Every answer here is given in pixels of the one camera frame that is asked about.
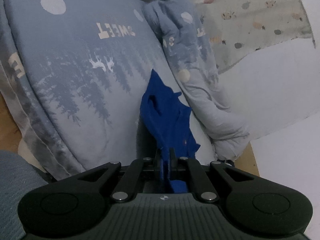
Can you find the person's trouser leg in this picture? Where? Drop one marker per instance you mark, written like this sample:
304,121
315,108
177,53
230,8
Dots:
15,192

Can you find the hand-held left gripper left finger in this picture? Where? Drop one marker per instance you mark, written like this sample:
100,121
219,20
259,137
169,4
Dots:
158,166

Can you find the pineapple print cloth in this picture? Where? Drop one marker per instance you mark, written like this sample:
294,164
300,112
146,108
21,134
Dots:
250,22

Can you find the tree print light blue quilt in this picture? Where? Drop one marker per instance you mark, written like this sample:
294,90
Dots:
190,55

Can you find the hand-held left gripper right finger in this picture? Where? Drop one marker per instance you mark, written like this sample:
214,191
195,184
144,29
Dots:
173,163

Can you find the royal blue polo shirt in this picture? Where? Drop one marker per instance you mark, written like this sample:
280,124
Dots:
165,115

